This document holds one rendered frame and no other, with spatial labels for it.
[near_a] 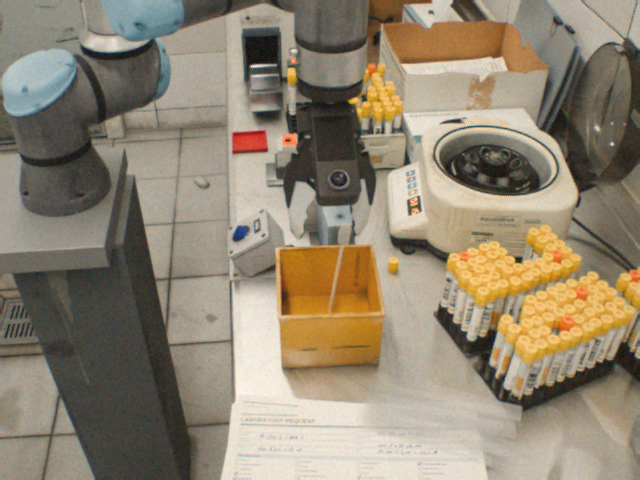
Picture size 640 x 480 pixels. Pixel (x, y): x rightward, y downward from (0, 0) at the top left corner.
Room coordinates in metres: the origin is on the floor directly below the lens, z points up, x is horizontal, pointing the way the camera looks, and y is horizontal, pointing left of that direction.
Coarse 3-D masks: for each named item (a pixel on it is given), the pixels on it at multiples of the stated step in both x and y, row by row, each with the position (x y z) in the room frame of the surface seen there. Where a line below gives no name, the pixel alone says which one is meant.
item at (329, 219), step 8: (320, 208) 0.82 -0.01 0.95; (328, 208) 0.79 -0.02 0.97; (336, 208) 0.79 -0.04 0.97; (344, 208) 0.79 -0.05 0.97; (320, 216) 0.82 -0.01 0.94; (328, 216) 0.77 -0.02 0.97; (336, 216) 0.77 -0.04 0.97; (344, 216) 0.77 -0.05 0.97; (320, 224) 0.82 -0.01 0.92; (328, 224) 0.75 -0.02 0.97; (336, 224) 0.75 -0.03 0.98; (352, 224) 0.75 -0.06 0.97; (312, 232) 0.84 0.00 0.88; (320, 232) 0.82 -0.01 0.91; (328, 232) 0.75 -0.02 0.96; (336, 232) 0.75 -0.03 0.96; (352, 232) 0.75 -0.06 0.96; (312, 240) 0.82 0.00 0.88; (320, 240) 0.81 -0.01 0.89; (328, 240) 0.75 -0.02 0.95; (336, 240) 0.75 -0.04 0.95; (352, 240) 0.75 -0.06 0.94
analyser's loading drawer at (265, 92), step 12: (252, 60) 1.41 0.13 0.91; (264, 60) 1.41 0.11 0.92; (276, 60) 1.41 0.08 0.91; (252, 72) 1.32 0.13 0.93; (264, 72) 1.32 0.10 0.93; (276, 72) 1.32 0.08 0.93; (252, 84) 1.27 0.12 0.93; (264, 84) 1.27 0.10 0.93; (276, 84) 1.28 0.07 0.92; (252, 96) 1.22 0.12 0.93; (264, 96) 1.22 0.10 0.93; (276, 96) 1.22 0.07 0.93; (252, 108) 1.22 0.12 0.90; (264, 108) 1.22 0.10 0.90; (276, 108) 1.22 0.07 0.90
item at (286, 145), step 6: (282, 138) 1.02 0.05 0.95; (288, 138) 1.02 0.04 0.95; (294, 138) 1.02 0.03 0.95; (282, 144) 1.00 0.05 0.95; (288, 144) 1.00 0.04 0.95; (294, 144) 1.00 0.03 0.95; (282, 150) 0.99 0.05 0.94; (288, 150) 0.99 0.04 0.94; (294, 150) 1.00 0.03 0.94; (282, 156) 0.99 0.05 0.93; (288, 156) 0.99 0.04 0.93; (282, 162) 0.99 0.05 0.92
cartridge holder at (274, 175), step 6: (276, 156) 1.03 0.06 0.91; (270, 162) 1.04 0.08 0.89; (276, 162) 1.01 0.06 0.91; (270, 168) 1.02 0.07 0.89; (276, 168) 0.99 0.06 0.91; (282, 168) 0.99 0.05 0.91; (270, 174) 1.00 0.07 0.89; (276, 174) 0.99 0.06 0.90; (282, 174) 0.99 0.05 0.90; (270, 180) 0.98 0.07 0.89; (276, 180) 0.99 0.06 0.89; (282, 180) 0.99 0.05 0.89
